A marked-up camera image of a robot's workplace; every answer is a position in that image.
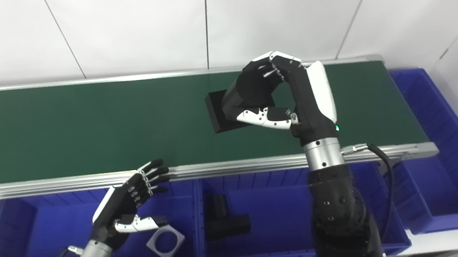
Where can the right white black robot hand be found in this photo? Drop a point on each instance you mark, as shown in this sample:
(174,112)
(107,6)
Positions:
(313,113)

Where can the blue plastic bin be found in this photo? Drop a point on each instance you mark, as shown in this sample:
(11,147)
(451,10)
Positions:
(441,177)
(37,237)
(281,218)

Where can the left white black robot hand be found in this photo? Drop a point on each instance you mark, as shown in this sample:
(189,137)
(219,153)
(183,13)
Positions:
(120,206)

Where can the black cylinder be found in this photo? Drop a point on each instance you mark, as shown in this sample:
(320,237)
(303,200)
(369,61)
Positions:
(215,113)

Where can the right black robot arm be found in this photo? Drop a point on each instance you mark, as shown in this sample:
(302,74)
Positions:
(337,210)

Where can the green conveyor belt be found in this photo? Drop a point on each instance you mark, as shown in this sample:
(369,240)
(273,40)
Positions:
(53,185)
(90,127)

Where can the black T-shaped part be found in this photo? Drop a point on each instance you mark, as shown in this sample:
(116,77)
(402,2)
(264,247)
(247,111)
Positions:
(224,227)

